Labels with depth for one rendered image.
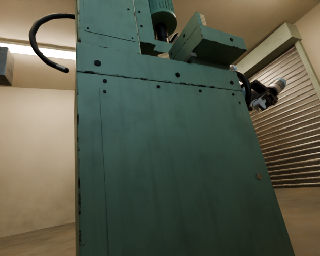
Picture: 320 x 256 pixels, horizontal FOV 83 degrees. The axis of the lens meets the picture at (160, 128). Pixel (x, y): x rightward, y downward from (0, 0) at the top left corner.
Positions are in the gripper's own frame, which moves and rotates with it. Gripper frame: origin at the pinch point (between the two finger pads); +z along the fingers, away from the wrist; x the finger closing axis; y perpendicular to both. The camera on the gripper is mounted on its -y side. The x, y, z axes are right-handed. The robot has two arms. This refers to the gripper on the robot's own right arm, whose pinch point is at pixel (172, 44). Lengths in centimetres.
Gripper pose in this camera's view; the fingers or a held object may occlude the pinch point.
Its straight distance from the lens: 122.3
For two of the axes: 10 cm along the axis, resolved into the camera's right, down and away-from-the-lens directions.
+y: 9.2, 2.2, 3.4
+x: -3.0, 9.3, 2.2
